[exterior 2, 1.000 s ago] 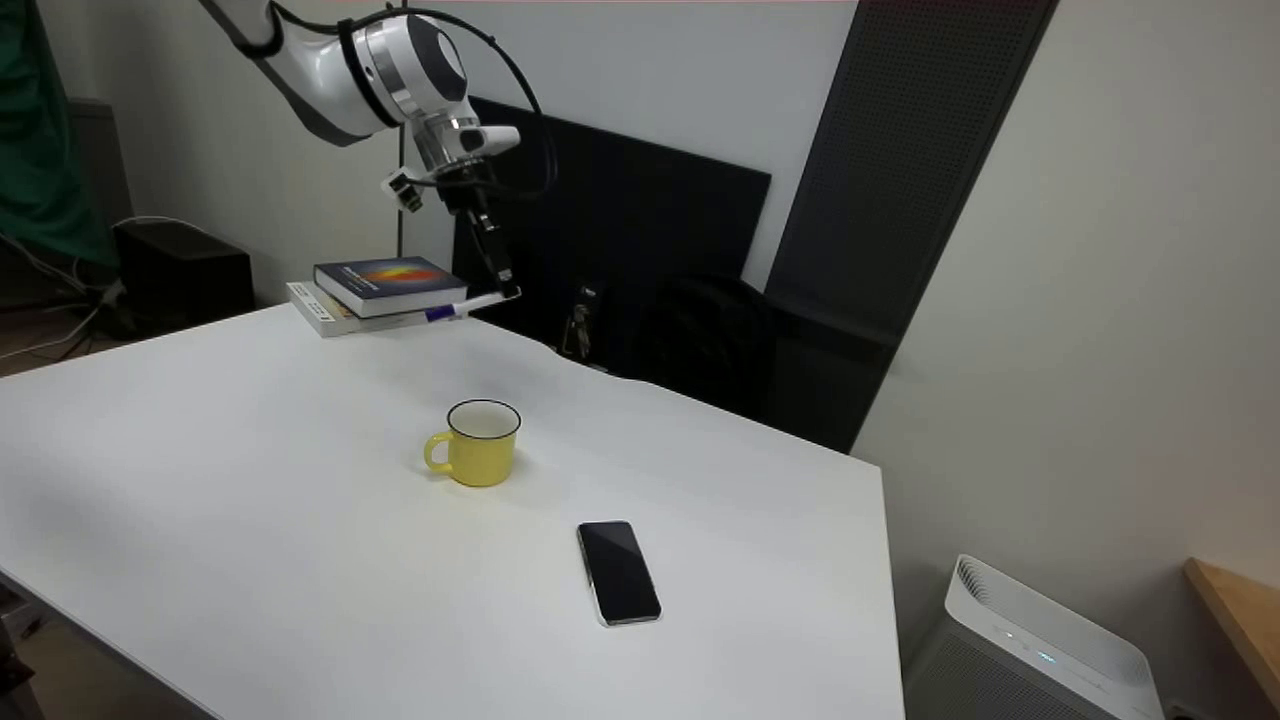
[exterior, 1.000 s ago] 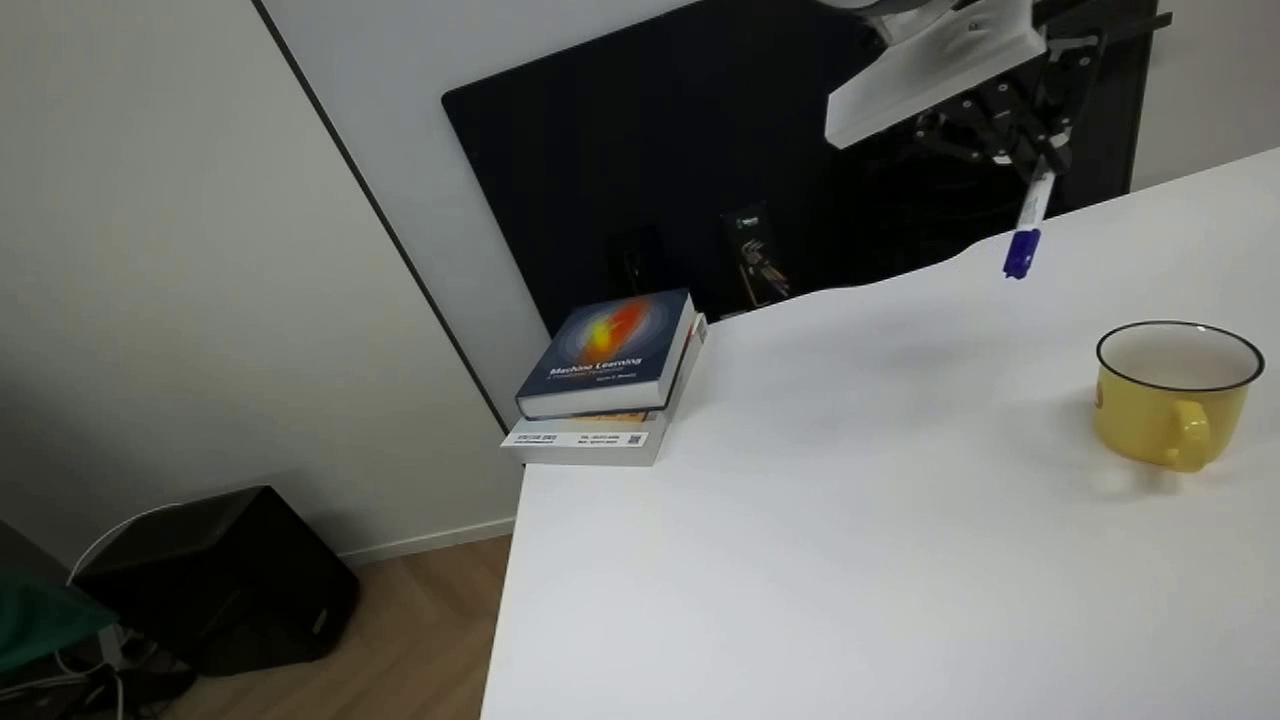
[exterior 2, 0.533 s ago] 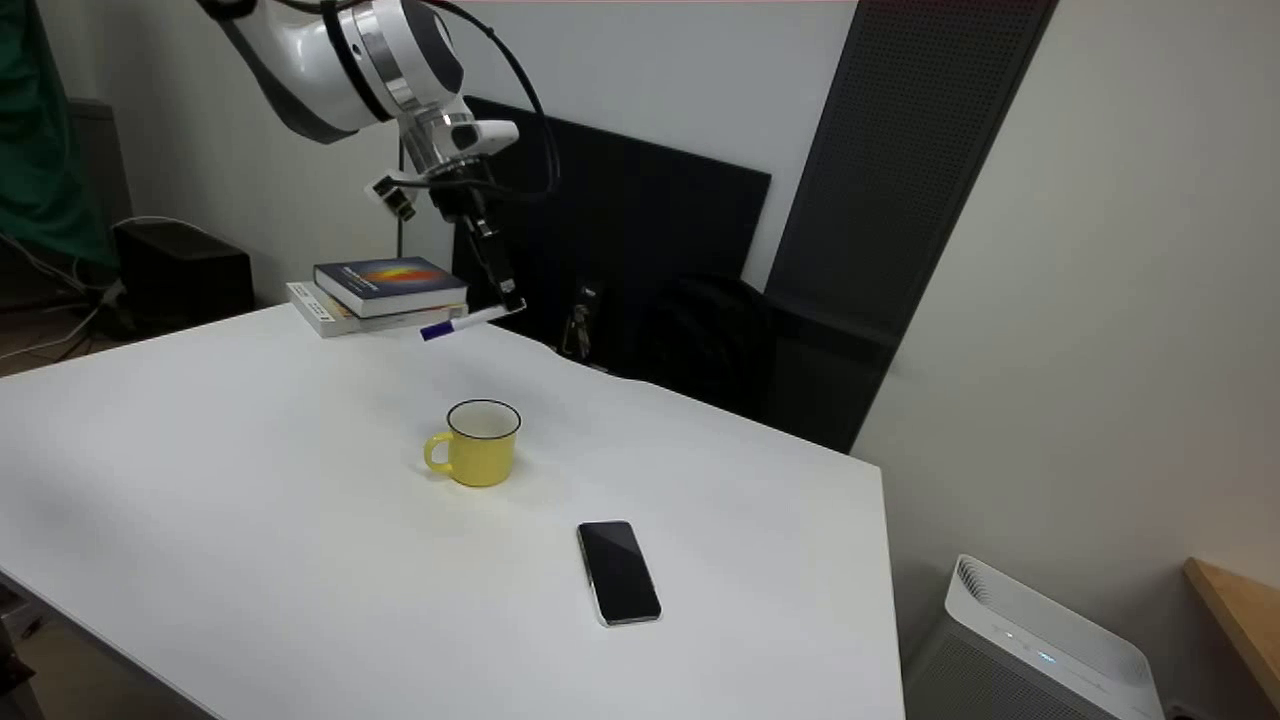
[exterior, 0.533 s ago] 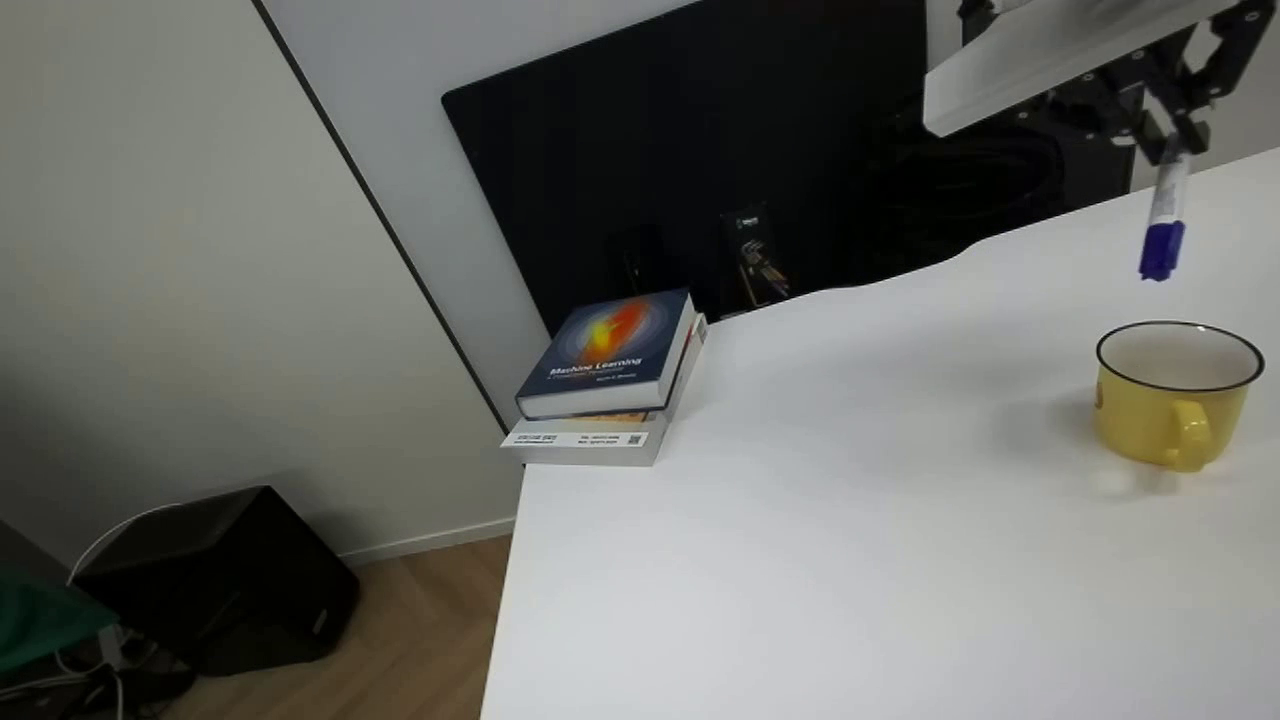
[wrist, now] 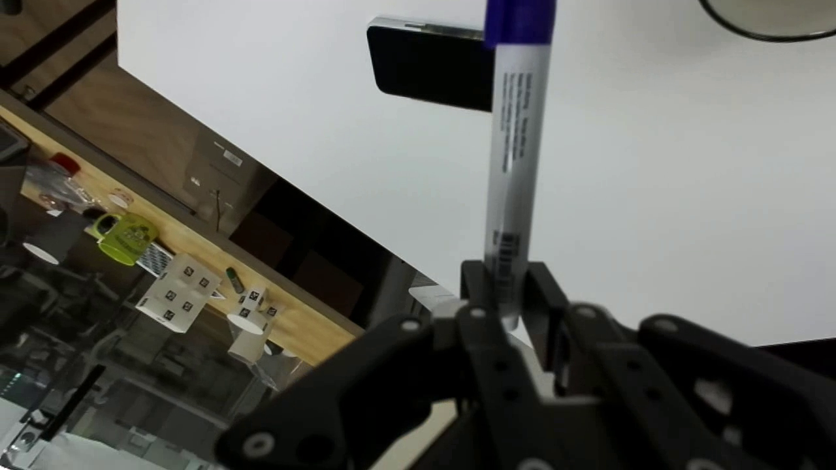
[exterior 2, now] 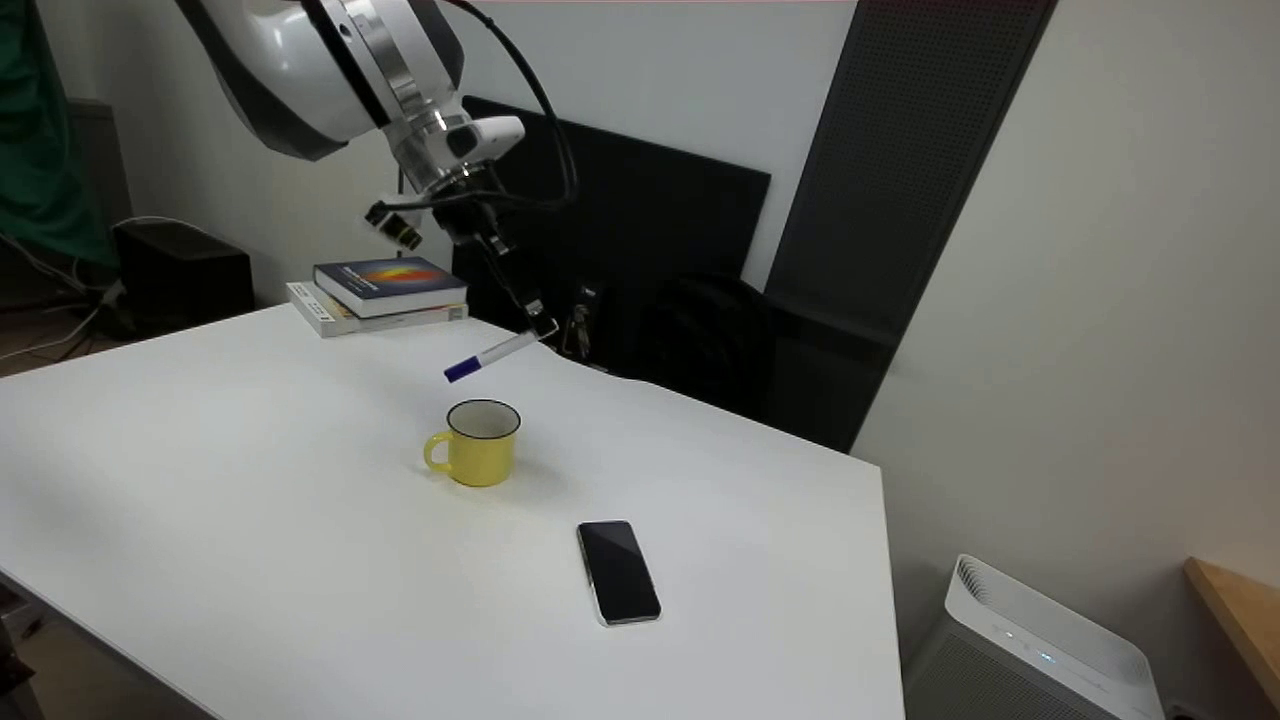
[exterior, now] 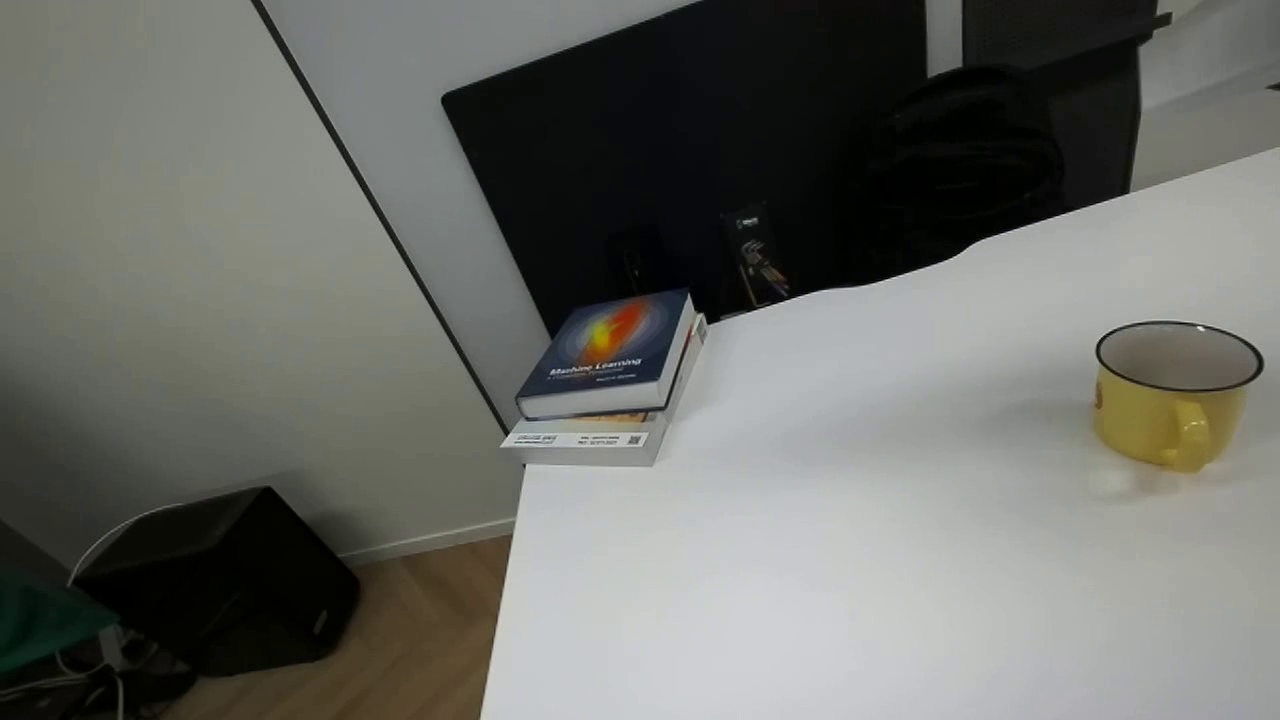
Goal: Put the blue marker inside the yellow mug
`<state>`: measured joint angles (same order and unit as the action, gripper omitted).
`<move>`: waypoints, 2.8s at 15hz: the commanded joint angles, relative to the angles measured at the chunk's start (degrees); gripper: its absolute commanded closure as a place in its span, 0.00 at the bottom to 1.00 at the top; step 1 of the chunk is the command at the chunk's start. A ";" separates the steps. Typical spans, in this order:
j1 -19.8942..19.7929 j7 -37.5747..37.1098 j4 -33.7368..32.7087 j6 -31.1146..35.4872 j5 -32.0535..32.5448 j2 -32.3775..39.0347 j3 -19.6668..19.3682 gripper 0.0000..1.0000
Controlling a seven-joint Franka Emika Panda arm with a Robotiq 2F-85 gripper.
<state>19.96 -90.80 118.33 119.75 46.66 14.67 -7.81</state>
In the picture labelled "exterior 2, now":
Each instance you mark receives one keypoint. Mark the black chair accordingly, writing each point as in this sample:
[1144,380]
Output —
[746,344]

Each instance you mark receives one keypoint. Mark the blue capped white marker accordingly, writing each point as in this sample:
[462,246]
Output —
[487,357]

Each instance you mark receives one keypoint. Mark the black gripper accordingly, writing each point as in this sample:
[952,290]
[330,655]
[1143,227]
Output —
[481,242]

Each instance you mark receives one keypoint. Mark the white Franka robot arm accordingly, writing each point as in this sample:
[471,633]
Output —
[333,66]

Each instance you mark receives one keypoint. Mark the yellow enamel mug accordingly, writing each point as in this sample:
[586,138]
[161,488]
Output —
[481,453]

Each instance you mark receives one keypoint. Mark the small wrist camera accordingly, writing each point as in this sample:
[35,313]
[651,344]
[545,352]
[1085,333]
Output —
[394,220]

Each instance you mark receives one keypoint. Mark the black flat monitor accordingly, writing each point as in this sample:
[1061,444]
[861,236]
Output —
[652,227]

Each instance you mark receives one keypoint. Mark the wooden side table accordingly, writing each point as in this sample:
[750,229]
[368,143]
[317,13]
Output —
[1246,614]

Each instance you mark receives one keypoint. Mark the black smartphone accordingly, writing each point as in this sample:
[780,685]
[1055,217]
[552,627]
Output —
[618,570]

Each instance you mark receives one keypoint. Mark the black box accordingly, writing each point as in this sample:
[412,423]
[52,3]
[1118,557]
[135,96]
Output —
[183,274]

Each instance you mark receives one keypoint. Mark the small dark bottle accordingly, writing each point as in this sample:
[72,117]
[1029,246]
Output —
[580,329]

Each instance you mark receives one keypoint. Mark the dark grey leaning panel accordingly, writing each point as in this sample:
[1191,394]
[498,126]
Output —
[892,163]

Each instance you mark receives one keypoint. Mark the grey plastic bin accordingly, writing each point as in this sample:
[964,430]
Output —
[1015,655]

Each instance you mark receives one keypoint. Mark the green cloth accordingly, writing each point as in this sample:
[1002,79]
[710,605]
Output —
[44,163]

